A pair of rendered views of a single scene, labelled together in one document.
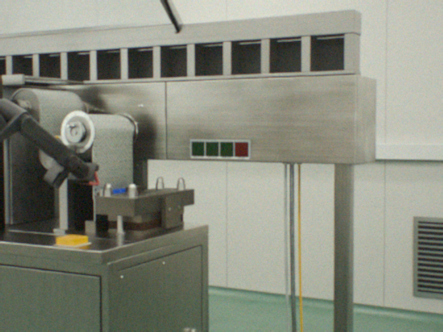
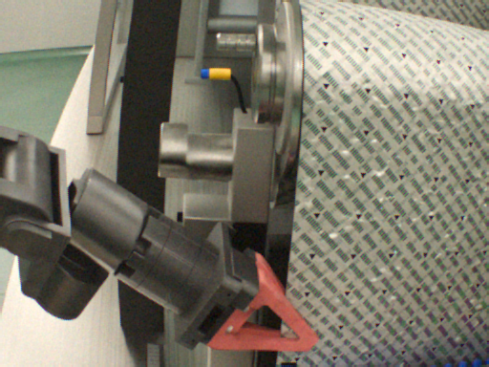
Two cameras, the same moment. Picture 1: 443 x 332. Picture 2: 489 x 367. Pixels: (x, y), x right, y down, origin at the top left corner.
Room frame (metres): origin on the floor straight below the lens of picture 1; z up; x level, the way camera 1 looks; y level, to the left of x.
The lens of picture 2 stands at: (2.01, -0.15, 1.44)
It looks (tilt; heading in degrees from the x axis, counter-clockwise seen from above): 19 degrees down; 58
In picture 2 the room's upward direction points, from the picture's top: 4 degrees clockwise
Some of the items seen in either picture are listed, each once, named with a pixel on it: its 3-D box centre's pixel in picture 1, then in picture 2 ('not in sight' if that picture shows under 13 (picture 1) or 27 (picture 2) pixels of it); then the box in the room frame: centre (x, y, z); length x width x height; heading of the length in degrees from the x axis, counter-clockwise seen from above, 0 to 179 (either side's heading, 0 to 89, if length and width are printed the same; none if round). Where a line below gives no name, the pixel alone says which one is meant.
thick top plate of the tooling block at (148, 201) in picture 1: (147, 200); not in sight; (2.50, 0.25, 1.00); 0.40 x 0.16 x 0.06; 152
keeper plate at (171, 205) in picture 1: (171, 211); not in sight; (2.47, 0.16, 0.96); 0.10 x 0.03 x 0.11; 152
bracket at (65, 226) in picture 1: (64, 188); (216, 306); (2.42, 0.54, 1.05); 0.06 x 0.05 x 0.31; 152
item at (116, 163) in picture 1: (113, 171); (432, 292); (2.52, 0.38, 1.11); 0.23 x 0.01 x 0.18; 152
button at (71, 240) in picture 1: (72, 240); not in sight; (2.16, 0.46, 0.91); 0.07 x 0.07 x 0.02; 62
